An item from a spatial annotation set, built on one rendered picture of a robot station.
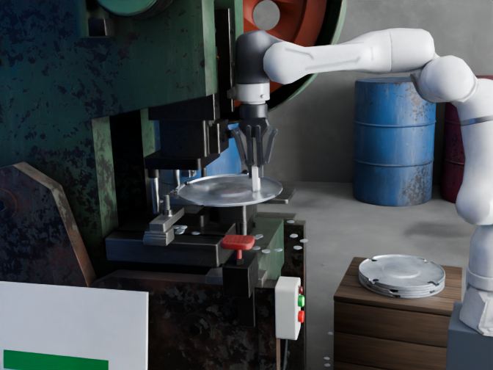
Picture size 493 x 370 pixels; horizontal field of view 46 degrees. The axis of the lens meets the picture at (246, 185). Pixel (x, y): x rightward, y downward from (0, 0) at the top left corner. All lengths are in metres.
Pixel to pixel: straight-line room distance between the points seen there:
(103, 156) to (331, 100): 3.47
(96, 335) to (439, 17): 3.85
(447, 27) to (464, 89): 3.37
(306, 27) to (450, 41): 3.05
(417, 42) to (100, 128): 0.82
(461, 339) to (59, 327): 1.03
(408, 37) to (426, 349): 1.01
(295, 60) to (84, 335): 0.86
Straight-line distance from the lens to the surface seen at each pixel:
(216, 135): 1.53
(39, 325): 1.62
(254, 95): 1.49
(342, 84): 4.82
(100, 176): 1.53
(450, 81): 1.44
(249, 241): 1.26
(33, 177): 1.53
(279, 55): 1.40
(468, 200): 1.47
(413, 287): 1.98
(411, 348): 2.02
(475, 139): 1.51
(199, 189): 1.62
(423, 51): 1.51
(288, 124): 4.91
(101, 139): 1.54
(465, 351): 1.64
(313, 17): 1.84
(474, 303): 1.62
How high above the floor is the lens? 1.18
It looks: 14 degrees down
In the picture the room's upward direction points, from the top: 2 degrees counter-clockwise
